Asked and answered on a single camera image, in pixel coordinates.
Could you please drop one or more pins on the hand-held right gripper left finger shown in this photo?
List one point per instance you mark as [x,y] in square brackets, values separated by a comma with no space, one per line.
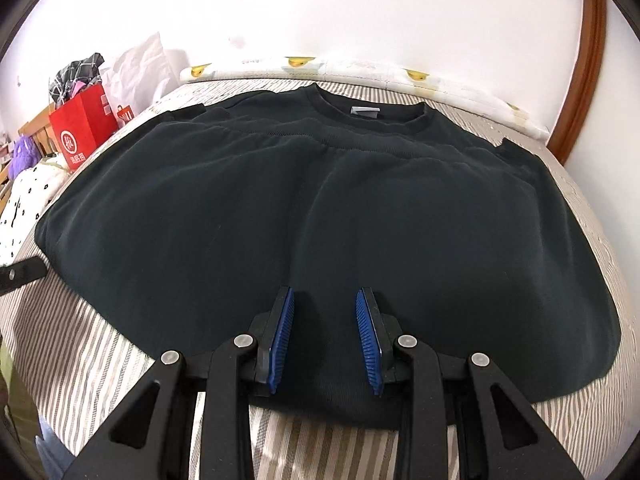
[280,342]

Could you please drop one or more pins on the black sweatshirt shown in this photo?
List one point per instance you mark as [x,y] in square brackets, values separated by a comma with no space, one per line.
[310,210]

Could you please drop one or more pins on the purple plush toy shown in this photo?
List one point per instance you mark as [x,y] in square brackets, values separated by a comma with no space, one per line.
[25,152]

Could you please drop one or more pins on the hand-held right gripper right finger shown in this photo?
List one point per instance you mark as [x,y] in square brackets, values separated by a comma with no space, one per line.
[369,342]

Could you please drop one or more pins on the pink cloth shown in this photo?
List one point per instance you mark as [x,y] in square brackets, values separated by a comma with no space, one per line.
[79,89]

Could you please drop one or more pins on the red paper bag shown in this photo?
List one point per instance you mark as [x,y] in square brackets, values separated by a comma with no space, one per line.
[82,127]

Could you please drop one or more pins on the white plastic bag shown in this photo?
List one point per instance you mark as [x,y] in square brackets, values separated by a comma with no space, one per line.
[142,72]

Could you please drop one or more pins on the white and yellow pillow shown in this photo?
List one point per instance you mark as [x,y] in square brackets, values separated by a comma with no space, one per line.
[360,67]

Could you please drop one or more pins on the wooden door frame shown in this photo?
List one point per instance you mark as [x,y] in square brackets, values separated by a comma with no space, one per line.
[582,60]

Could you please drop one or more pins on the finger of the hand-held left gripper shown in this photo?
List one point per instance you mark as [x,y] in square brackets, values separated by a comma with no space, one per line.
[22,272]

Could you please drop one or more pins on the white floral cloth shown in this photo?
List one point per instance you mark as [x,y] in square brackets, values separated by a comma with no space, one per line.
[27,195]

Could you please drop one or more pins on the striped quilted mattress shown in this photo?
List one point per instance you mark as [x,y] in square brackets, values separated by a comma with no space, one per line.
[100,340]

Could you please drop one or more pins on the plaid cloth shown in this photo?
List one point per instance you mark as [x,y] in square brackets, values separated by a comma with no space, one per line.
[75,70]

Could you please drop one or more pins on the person's blue jeans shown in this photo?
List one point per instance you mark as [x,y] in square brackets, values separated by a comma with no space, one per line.
[50,442]

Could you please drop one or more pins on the green cloth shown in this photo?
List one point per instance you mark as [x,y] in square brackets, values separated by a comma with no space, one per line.
[15,410]

